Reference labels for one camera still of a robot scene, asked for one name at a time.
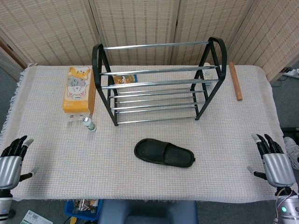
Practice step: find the orange cat print tissue pack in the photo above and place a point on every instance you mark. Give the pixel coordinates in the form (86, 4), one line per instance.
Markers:
(76, 93)

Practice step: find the beige woven folding screen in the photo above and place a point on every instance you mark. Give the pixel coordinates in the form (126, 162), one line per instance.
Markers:
(58, 30)

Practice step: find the black slipper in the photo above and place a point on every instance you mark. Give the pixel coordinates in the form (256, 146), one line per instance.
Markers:
(149, 151)

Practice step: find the white printed paper sheet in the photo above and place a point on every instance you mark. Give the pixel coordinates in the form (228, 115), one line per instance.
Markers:
(35, 218)

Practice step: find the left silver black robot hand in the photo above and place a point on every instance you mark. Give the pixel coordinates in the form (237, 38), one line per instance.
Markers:
(9, 168)

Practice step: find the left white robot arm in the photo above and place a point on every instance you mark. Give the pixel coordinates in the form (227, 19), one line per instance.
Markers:
(4, 205)

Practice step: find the wooden rolling pin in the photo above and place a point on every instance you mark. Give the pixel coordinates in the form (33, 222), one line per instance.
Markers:
(235, 80)

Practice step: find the blue plastic crate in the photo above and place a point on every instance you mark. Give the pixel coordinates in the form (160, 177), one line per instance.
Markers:
(70, 208)

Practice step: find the white woven tablecloth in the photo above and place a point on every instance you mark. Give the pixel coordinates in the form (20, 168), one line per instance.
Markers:
(149, 182)

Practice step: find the white sneaker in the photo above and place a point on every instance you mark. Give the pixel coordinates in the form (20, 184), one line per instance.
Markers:
(292, 149)

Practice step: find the small white drink bottle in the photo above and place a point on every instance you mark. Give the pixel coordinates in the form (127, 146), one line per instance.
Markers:
(91, 126)

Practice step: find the small blue yellow box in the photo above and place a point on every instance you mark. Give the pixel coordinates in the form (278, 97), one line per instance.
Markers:
(126, 79)

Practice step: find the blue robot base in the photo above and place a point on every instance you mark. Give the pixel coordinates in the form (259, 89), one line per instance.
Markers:
(149, 213)

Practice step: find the black chrome shoe rack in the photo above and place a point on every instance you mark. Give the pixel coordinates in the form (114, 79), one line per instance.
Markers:
(97, 70)

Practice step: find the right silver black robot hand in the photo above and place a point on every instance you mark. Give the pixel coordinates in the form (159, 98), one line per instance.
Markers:
(278, 168)

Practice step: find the white power strip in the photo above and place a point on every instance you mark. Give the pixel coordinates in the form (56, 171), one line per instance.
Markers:
(292, 72)

